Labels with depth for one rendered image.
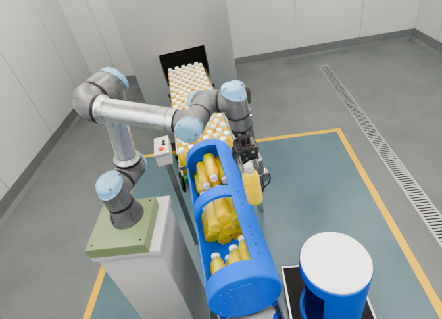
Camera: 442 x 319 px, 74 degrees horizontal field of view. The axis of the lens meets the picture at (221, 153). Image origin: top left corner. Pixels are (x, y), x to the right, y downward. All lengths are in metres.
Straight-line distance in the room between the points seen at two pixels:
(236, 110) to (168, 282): 0.98
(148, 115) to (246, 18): 4.86
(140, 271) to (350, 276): 0.91
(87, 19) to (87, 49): 0.55
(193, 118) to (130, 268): 0.89
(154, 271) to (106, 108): 0.83
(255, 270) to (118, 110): 0.71
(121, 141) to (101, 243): 0.45
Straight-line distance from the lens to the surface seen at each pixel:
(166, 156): 1.94
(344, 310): 1.42
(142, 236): 1.34
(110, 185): 1.28
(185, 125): 0.83
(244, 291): 1.17
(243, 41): 5.76
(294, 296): 2.26
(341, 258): 1.37
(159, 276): 1.55
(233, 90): 0.89
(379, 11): 6.25
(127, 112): 0.94
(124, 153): 1.30
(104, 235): 1.43
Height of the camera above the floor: 2.19
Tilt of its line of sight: 37 degrees down
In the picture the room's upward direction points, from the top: 12 degrees counter-clockwise
